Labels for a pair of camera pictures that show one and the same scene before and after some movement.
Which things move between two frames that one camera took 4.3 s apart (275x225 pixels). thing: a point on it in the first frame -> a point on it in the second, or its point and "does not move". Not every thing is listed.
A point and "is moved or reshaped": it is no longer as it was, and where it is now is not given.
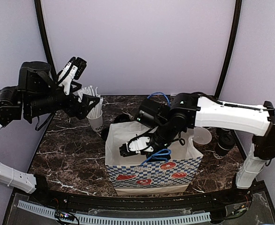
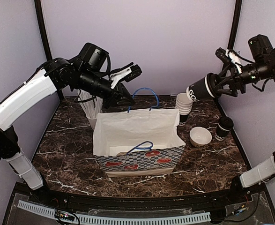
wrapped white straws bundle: (97, 109) does not move
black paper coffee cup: (219, 151) -> (221, 133)
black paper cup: (224, 133) -> (199, 90)
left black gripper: (83, 109) -> (115, 99)
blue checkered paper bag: (167, 173) is moved or reshaped
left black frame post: (44, 36) does not move
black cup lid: (226, 140) is moved or reshaped
